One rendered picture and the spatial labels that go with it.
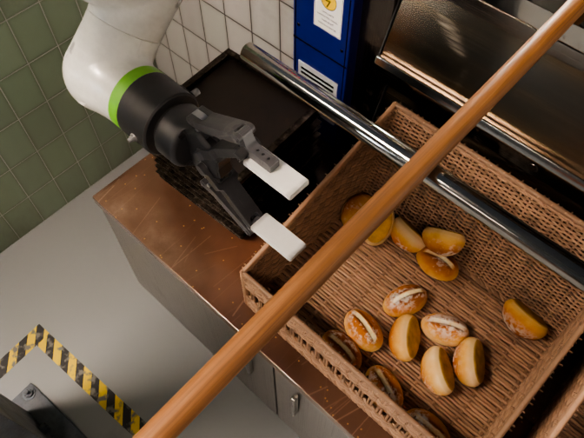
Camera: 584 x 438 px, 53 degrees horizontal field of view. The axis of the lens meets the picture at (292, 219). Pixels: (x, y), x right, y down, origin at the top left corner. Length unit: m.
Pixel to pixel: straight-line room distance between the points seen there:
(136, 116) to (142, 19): 0.12
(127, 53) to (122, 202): 0.73
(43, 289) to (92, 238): 0.23
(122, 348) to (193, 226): 0.66
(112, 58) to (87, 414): 1.31
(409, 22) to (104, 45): 0.61
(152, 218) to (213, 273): 0.21
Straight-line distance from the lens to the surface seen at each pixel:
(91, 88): 0.81
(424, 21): 1.18
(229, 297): 1.32
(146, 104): 0.75
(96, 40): 0.81
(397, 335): 1.22
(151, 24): 0.80
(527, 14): 1.05
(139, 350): 1.94
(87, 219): 2.21
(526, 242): 0.75
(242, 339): 0.61
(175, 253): 1.39
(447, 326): 1.25
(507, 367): 1.32
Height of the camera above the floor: 1.77
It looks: 58 degrees down
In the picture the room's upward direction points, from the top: straight up
